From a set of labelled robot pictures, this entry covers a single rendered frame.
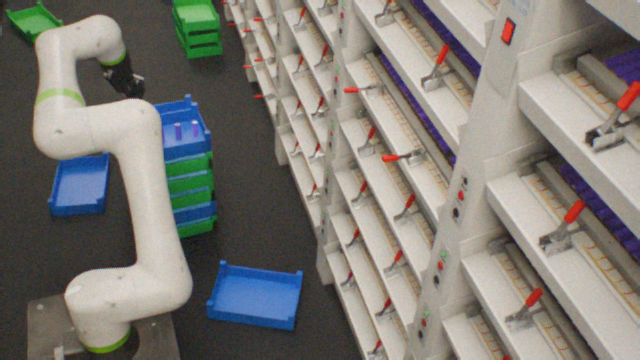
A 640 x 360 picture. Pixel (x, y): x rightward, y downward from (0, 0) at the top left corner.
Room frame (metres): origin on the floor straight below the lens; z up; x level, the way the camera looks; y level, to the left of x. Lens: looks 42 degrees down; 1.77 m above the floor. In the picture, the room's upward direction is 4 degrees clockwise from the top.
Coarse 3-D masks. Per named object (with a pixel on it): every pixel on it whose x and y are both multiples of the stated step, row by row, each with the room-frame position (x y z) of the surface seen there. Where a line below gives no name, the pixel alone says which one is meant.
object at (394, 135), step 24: (360, 48) 1.44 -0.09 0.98; (360, 72) 1.38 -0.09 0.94; (360, 96) 1.32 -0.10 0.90; (384, 96) 1.27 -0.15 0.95; (384, 120) 1.18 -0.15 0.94; (408, 144) 1.09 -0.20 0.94; (408, 168) 1.01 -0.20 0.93; (432, 168) 1.00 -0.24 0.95; (432, 192) 0.93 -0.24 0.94; (432, 216) 0.89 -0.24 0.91
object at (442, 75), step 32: (352, 0) 1.42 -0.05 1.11; (384, 0) 1.37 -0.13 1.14; (416, 0) 1.31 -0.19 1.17; (384, 32) 1.25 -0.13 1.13; (416, 32) 1.22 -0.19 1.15; (448, 32) 1.18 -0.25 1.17; (416, 64) 1.11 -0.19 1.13; (448, 64) 1.07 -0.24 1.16; (416, 96) 1.05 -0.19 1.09; (448, 96) 0.99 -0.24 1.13; (448, 128) 0.90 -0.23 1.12
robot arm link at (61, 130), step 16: (48, 96) 1.19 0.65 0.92; (64, 96) 1.20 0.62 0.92; (48, 112) 1.12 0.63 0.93; (64, 112) 1.13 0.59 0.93; (80, 112) 1.14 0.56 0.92; (48, 128) 1.08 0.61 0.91; (64, 128) 1.09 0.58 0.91; (80, 128) 1.10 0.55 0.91; (48, 144) 1.06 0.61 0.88; (64, 144) 1.07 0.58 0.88; (80, 144) 1.08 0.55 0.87; (64, 160) 1.08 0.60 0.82
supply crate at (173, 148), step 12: (192, 108) 1.83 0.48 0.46; (168, 120) 1.80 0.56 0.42; (180, 120) 1.82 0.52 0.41; (192, 120) 1.83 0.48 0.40; (168, 132) 1.75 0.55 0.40; (192, 132) 1.76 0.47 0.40; (204, 132) 1.67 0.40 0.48; (168, 144) 1.68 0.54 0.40; (180, 144) 1.62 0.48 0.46; (192, 144) 1.64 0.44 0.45; (204, 144) 1.66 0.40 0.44; (168, 156) 1.60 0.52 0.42; (180, 156) 1.62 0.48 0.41
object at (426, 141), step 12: (372, 60) 1.39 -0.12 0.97; (372, 72) 1.35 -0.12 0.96; (384, 72) 1.33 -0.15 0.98; (384, 84) 1.29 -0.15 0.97; (396, 96) 1.23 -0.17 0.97; (408, 108) 1.18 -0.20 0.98; (408, 120) 1.14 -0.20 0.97; (420, 132) 1.09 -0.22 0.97; (420, 144) 1.07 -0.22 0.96; (432, 144) 1.05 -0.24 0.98; (432, 156) 1.01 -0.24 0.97; (444, 168) 0.97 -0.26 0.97; (444, 180) 0.95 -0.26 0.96; (444, 192) 0.92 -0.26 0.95
